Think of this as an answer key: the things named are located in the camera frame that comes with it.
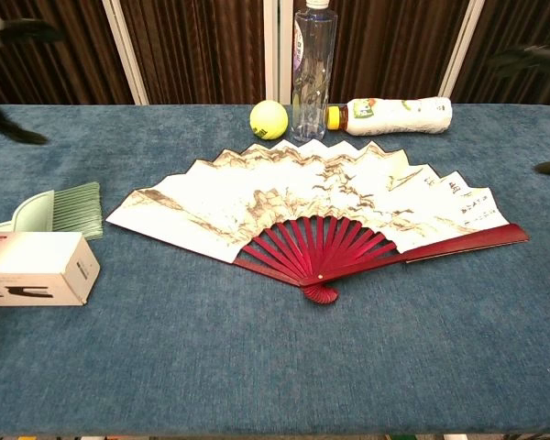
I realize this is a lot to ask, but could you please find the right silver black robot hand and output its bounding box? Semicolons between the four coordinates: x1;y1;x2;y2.
488;39;550;178

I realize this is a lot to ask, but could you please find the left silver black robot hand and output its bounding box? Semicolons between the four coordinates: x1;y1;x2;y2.
0;12;65;146

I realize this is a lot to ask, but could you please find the red ribbed paper folding fan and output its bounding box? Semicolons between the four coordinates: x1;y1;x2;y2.
104;139;531;306

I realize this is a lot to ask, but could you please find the pale green hand brush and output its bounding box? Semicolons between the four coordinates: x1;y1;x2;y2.
0;181;105;242

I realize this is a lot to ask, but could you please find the dark pleated divider panel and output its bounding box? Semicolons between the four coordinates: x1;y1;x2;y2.
103;0;276;106
0;0;137;106
279;0;485;105
439;0;550;111

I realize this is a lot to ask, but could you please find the white bottle with yellow cap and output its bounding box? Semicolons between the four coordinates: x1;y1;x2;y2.
325;95;454;138

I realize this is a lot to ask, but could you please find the clear plastic water bottle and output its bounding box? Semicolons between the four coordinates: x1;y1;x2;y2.
291;0;339;143

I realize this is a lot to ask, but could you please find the white cardboard box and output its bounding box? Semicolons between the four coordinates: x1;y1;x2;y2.
0;230;101;308

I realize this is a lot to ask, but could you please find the yellow tennis ball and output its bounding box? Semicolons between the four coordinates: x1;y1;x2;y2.
249;99;289;140

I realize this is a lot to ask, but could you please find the blue table cloth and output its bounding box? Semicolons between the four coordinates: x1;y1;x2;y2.
0;104;550;436

